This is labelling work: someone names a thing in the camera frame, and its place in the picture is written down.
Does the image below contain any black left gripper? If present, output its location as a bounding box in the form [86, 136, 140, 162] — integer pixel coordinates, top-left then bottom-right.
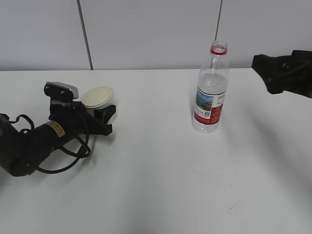
[49, 101, 116, 136]

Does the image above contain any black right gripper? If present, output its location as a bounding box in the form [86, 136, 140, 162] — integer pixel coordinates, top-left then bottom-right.
[252, 50, 312, 98]

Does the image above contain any white paper cup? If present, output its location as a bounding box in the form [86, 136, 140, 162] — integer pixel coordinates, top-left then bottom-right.
[81, 86, 117, 117]

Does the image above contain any Nongfu Spring water bottle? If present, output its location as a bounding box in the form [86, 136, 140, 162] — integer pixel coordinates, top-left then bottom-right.
[192, 40, 229, 134]

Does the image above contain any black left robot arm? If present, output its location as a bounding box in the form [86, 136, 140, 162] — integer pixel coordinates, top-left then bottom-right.
[0, 101, 116, 176]

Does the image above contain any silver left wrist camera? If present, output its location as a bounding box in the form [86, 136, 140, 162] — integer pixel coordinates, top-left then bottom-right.
[44, 82, 79, 103]

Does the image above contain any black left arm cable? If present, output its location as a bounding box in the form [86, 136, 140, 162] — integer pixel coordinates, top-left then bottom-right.
[4, 107, 91, 174]

